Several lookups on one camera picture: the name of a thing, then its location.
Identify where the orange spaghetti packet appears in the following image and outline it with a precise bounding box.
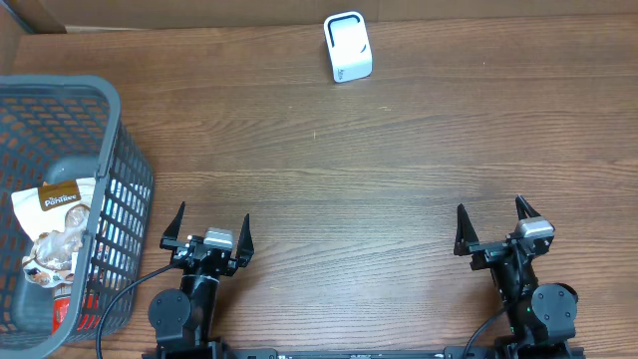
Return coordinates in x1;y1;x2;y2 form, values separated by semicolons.
52;284;101;333

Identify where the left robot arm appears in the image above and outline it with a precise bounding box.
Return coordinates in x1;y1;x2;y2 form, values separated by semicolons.
149;204;254;359

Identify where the grey plastic mesh basket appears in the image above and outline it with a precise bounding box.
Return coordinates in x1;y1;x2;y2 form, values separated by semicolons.
1;75;155;358

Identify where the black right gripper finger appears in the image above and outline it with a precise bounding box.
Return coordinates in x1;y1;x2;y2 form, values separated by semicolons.
454;203;479;256
515;194;540;220

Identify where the cardboard back panel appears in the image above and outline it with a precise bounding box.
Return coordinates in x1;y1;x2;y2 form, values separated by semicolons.
4;0;637;33

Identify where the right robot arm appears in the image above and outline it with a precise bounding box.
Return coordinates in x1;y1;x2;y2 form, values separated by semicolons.
454;195;586;359

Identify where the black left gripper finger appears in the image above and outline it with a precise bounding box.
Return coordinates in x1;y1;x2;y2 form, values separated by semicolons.
235;213;254;267
161;201;185;240

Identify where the white barcode scanner stand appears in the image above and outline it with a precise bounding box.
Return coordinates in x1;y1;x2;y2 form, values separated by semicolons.
323;11;373;83

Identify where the beige PanTree snack pouch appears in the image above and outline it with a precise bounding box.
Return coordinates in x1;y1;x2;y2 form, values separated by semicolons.
11;178;96;288

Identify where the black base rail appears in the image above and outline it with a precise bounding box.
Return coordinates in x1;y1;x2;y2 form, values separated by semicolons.
142;346;585;359

